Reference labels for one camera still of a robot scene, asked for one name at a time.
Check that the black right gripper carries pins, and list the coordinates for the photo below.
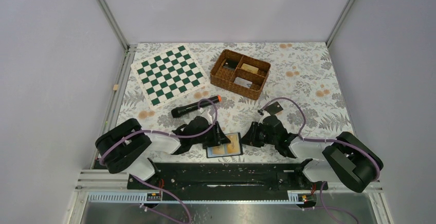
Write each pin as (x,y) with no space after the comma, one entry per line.
(250,137)

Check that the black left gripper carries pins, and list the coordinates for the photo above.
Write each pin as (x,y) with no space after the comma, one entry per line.
(218,137)

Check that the black leather card holder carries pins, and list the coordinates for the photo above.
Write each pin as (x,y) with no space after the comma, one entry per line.
(225,155)

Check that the gold VIP card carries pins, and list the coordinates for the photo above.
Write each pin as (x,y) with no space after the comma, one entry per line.
(234,147)

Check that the black VIP card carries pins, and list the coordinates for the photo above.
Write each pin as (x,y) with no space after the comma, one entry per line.
(274,108)

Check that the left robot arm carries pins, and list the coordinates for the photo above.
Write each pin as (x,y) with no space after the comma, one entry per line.
(121,148)

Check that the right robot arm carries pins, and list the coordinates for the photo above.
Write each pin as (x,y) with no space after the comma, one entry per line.
(344,159)

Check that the white card in basket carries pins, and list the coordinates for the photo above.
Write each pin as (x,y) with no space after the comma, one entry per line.
(243,82)

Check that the tan card in basket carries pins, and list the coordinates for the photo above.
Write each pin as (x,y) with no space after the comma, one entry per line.
(249,68)

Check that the black flashlight orange tip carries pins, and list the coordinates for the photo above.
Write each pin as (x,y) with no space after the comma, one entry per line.
(183,110)

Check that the brown wicker divided basket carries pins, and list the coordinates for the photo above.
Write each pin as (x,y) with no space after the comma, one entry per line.
(224,78)

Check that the floral table mat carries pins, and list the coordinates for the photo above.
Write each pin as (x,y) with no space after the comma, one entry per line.
(301,76)

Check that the black item in basket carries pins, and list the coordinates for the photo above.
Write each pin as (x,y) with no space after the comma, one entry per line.
(230,64)

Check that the green white chessboard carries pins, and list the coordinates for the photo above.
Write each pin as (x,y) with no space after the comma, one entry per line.
(169,75)

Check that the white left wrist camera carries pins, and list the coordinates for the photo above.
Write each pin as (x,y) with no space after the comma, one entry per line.
(208,114)

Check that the aluminium slotted rail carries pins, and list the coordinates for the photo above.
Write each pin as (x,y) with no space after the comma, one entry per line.
(122,188)

